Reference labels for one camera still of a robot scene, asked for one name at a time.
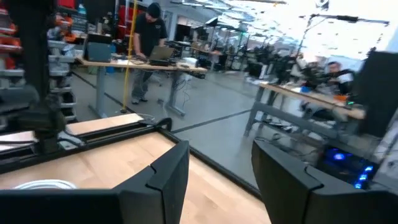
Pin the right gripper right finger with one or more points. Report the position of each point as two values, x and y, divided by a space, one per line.
289 193

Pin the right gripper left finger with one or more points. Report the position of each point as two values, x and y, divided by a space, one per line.
161 193

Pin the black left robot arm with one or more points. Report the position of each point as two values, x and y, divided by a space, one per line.
34 62

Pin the black perforated computer case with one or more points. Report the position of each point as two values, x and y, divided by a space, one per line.
342 168

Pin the black round floor weight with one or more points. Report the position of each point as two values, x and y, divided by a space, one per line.
124 110

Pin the wooden table grey legs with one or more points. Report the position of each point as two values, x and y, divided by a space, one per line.
140 66
311 98

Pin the person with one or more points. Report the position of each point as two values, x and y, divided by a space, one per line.
342 77
149 31

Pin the large black panel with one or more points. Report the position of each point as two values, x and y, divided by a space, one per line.
379 93

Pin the grey laptop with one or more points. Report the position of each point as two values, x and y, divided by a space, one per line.
161 53

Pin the grey blue equipment case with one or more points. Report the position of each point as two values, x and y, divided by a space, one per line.
99 51

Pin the parts shelf with bins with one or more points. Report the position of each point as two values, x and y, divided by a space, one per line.
62 59

